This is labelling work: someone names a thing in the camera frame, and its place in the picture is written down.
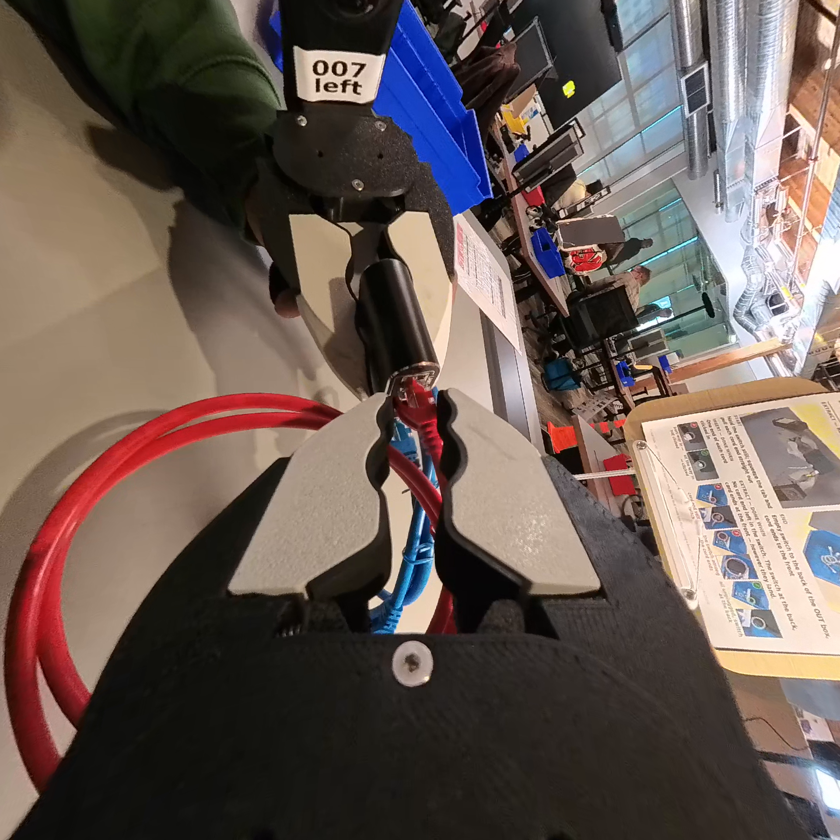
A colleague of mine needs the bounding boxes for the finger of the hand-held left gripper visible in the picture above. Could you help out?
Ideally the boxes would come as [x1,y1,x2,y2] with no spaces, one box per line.
[385,206,459,384]
[285,209,378,397]

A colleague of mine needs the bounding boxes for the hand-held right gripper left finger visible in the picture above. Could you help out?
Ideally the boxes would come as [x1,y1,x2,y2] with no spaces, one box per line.
[225,390,396,606]

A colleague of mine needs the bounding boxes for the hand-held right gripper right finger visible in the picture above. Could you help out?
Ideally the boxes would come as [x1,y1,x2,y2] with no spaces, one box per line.
[432,388,609,606]

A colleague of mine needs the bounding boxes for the black ethernet hub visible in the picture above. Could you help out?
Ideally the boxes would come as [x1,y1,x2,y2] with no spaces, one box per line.
[355,255,443,391]

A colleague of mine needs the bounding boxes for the blue ethernet cable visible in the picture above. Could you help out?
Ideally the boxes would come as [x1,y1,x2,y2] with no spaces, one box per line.
[364,423,443,622]

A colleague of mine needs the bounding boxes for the blue storage bin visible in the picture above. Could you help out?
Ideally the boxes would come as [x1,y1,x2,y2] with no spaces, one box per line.
[268,0,498,219]

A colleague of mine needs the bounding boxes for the red ethernet cable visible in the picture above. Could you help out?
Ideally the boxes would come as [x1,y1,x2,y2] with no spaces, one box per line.
[3,373,463,796]

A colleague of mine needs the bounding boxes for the person's left forearm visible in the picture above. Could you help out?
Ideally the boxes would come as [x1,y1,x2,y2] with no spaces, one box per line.
[63,0,284,178]

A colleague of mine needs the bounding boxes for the person's left hand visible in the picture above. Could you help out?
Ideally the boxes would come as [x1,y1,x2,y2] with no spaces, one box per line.
[268,260,305,319]

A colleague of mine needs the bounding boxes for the white stand base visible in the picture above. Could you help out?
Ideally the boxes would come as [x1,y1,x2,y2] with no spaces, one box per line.
[573,418,631,508]

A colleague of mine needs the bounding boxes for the instruction poster board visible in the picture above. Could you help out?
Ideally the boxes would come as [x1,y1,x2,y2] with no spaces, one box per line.
[626,380,840,685]

